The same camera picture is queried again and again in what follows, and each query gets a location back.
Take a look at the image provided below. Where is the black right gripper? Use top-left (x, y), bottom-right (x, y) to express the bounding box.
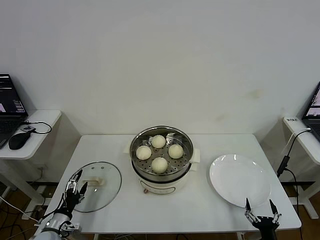
top-left (244, 197), bottom-right (282, 240)

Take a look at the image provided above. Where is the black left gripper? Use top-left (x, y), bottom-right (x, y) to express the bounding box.
top-left (63, 169), bottom-right (89, 214)

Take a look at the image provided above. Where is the glass lid with cream handle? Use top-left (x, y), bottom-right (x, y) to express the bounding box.
top-left (65, 161), bottom-right (123, 213)

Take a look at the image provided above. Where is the white steamed baozi bun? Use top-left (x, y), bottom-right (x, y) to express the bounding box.
top-left (151, 156), bottom-right (169, 174)
top-left (151, 134), bottom-right (167, 148)
top-left (135, 145), bottom-right (153, 160)
top-left (167, 144), bottom-right (185, 160)

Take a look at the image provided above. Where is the stainless steel steamer basket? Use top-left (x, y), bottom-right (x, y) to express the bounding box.
top-left (129, 126), bottom-right (195, 182)

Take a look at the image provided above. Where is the white round plate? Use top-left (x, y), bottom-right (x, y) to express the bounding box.
top-left (209, 154), bottom-right (272, 208)

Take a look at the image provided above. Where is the white side table with mouse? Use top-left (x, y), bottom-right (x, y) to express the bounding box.
top-left (0, 109), bottom-right (63, 208)

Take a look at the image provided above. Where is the black computer mouse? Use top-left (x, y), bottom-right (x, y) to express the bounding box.
top-left (8, 132), bottom-right (33, 151)

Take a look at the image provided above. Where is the white side table with label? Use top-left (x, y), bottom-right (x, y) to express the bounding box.
top-left (283, 116), bottom-right (320, 221)

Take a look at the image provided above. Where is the cream electric cooker base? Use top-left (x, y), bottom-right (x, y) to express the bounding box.
top-left (122, 146), bottom-right (202, 197)

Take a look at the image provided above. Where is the black laptop with dark screen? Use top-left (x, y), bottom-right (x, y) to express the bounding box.
top-left (0, 73), bottom-right (30, 150)

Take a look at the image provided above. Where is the black laptop with pink images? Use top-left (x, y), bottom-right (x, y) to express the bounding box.
top-left (301, 82), bottom-right (320, 140)

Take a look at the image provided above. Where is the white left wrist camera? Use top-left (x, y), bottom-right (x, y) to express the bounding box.
top-left (59, 221), bottom-right (82, 235)

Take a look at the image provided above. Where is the black cable with adapter block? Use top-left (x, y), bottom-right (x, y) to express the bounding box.
top-left (276, 128), bottom-right (313, 208)

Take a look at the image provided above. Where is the thin black looped cable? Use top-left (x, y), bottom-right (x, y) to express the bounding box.
top-left (23, 120), bottom-right (53, 135)

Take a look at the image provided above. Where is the white floor cable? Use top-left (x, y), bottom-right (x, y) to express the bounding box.
top-left (0, 195), bottom-right (42, 225)

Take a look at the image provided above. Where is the thin white cable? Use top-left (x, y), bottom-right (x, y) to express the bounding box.
top-left (281, 127), bottom-right (313, 156)

